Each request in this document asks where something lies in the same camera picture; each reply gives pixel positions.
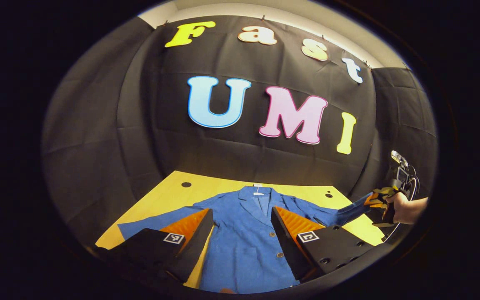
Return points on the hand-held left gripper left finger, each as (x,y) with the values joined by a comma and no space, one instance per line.
(198,246)

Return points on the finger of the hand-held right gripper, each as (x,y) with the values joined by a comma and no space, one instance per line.
(374,201)
(386,191)

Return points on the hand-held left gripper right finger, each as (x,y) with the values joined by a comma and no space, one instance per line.
(288,246)

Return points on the blue jacket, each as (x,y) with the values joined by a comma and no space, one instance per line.
(244,250)

